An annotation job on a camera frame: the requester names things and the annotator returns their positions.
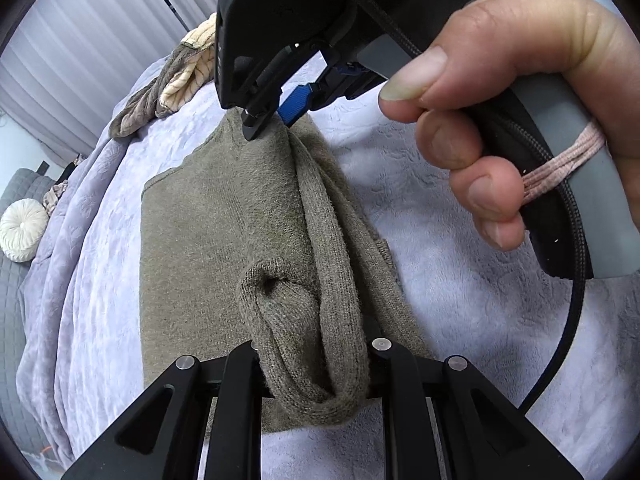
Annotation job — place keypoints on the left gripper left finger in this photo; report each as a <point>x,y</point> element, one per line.
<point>194,413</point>

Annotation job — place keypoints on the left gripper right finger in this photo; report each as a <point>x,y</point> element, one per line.
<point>446,420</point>

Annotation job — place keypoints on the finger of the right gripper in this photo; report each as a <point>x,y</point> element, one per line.
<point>332,83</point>
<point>262,110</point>

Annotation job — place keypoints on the olive brown knit sweater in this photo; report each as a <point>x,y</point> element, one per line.
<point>261,240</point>

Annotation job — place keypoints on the person right hand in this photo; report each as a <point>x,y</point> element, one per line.
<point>480,51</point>

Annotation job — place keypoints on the cream striped fleece garment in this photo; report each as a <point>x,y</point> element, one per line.
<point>192,68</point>

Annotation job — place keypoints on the lavender plush bed blanket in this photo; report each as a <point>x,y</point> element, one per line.
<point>82,364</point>

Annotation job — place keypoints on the grey brown fleece garment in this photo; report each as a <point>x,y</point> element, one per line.
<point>144,105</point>

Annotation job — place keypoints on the grey window curtain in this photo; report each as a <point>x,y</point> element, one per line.
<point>69,62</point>

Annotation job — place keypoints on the pink rubber band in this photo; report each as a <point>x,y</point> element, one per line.
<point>549,175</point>

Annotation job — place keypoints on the small floral fabric piece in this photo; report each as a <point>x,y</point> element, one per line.
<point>53,195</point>

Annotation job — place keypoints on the grey quilted headboard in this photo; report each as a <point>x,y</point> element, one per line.
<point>26,184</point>

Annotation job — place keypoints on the round white pleated cushion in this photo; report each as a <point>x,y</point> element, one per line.
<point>22,226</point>

